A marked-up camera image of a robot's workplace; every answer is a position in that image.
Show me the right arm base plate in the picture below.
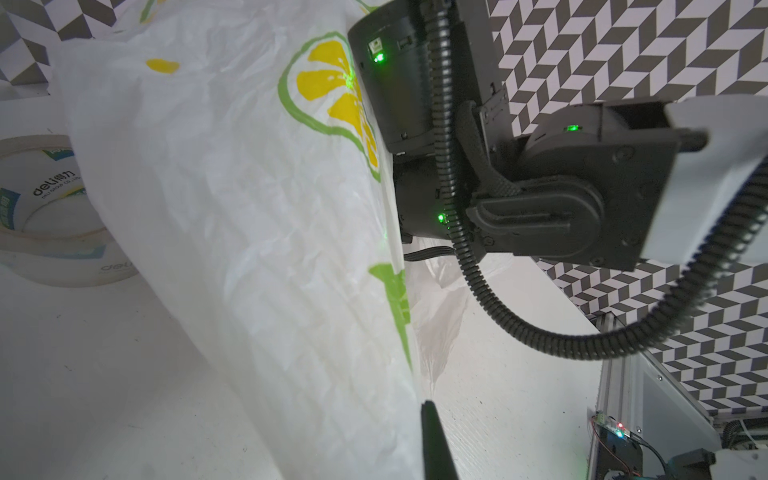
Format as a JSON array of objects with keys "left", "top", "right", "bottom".
[{"left": 587, "top": 412, "right": 767, "bottom": 479}]

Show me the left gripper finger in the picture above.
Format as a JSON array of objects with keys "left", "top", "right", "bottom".
[{"left": 421, "top": 400, "right": 459, "bottom": 480}]

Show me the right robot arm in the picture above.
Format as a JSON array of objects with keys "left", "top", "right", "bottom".
[{"left": 348, "top": 1, "right": 767, "bottom": 360}]

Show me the white plastic bag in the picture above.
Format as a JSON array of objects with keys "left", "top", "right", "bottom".
[{"left": 49, "top": 1, "right": 470, "bottom": 479}]

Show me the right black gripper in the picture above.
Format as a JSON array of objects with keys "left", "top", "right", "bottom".
[{"left": 348, "top": 1, "right": 510, "bottom": 243}]

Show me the grey tape roll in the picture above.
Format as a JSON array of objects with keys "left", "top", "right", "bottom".
[{"left": 1, "top": 135, "right": 137, "bottom": 288}]

